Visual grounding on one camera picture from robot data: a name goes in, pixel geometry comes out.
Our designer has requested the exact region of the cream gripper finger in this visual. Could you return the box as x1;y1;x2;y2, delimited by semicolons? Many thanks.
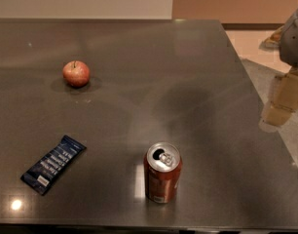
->
261;67;298;127

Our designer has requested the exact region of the red apple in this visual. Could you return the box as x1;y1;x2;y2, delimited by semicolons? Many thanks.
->
62;60;91;88

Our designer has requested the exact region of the red coke can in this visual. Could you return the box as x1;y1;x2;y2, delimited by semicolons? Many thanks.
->
143;142;182;204

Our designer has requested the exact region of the object on floor in background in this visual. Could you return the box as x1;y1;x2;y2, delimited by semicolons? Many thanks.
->
263;26;283;48

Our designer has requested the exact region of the dark blue snack bar wrapper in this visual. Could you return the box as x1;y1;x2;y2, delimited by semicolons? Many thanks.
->
20;136;87;195

